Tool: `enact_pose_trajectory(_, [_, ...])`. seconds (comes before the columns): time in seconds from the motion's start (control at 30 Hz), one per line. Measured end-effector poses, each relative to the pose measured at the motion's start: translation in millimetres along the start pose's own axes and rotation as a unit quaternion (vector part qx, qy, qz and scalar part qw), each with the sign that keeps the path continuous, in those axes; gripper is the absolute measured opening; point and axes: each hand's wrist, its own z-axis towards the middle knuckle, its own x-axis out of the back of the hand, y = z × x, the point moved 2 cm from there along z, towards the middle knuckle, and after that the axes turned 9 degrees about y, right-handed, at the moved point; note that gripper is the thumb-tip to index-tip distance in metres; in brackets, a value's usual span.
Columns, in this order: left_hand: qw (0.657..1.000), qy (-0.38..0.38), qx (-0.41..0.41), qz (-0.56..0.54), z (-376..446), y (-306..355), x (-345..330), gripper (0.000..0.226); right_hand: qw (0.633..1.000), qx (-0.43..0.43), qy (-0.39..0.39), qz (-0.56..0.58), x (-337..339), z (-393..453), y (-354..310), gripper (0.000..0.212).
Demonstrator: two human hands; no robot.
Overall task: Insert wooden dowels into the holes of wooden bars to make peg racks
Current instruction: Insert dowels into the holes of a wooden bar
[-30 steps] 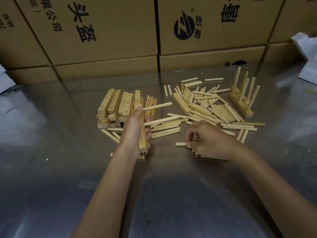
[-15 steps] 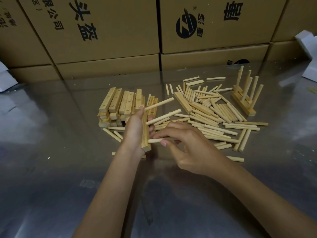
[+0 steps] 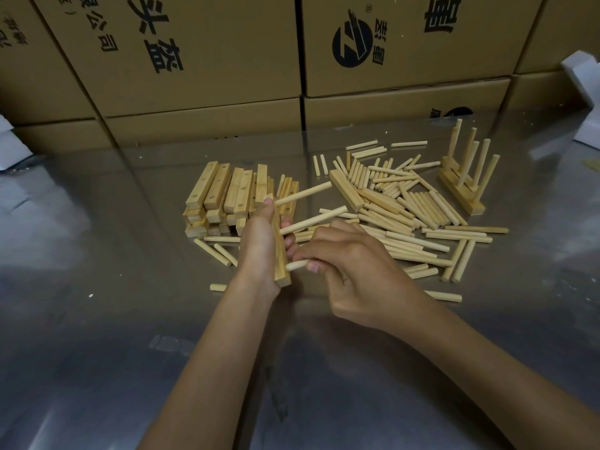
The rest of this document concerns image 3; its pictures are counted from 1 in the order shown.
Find clear tape patch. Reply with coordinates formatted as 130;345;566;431
149;334;196;357

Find shiny metal table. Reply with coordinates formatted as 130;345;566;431
0;107;600;450

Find stack of brown cardboard boxes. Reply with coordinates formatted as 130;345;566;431
0;0;600;153

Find person's left hand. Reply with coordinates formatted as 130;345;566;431
234;196;299;303

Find stack of white foam blocks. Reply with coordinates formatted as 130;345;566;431
561;50;600;151
0;114;34;170

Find pile of wooden dowels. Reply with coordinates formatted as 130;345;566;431
194;140;509;304

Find person's right forearm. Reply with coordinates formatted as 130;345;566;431
391;297;600;450

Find person's right hand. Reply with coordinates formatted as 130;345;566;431
292;219;428;334

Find person's left forearm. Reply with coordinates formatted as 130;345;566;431
138;281;278;450

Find pile of drilled wooden bars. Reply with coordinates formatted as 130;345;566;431
183;161;300;239

